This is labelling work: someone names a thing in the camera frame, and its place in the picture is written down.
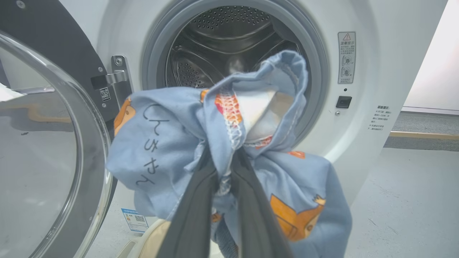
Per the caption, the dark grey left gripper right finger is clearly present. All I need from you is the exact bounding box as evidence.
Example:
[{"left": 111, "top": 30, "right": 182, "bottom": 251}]
[{"left": 229, "top": 147, "right": 293, "bottom": 258}]

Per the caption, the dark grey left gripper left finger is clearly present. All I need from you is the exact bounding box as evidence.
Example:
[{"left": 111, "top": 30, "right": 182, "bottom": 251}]
[{"left": 156, "top": 147, "right": 219, "bottom": 258}]

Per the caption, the blue orange patterned garment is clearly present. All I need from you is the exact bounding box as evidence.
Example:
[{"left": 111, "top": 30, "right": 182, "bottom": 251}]
[{"left": 106, "top": 49, "right": 354, "bottom": 258}]

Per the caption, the dark round washing machine door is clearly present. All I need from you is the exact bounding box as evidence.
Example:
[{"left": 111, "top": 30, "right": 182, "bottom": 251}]
[{"left": 0, "top": 0, "right": 124, "bottom": 258}]

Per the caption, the cream fabric laundry basket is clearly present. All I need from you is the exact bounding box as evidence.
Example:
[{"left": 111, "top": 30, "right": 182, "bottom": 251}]
[{"left": 117, "top": 219, "right": 173, "bottom": 258}]

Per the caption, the silver door hinge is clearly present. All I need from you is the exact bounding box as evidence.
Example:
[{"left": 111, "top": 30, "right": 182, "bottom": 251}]
[{"left": 91, "top": 55, "right": 134, "bottom": 109}]

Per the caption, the grey rubber door gasket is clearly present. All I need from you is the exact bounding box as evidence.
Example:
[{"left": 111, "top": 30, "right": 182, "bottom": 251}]
[{"left": 142, "top": 0, "right": 328, "bottom": 145}]

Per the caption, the white washing machine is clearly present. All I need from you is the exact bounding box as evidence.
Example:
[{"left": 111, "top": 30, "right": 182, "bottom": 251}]
[{"left": 59, "top": 0, "right": 449, "bottom": 258}]

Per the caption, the blue white energy label sticker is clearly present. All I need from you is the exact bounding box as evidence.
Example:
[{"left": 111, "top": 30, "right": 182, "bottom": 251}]
[{"left": 121, "top": 208, "right": 149, "bottom": 234}]

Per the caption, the stainless steel washer drum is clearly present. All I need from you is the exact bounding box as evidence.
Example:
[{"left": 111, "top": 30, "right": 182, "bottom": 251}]
[{"left": 166, "top": 5, "right": 302, "bottom": 90}]

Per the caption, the white warning label sticker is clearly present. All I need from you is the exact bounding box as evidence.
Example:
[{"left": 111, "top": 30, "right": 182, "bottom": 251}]
[{"left": 337, "top": 32, "right": 356, "bottom": 84}]

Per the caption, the grey ledge with wood trim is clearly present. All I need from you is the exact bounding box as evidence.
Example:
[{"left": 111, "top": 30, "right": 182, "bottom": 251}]
[{"left": 384, "top": 111, "right": 459, "bottom": 151}]

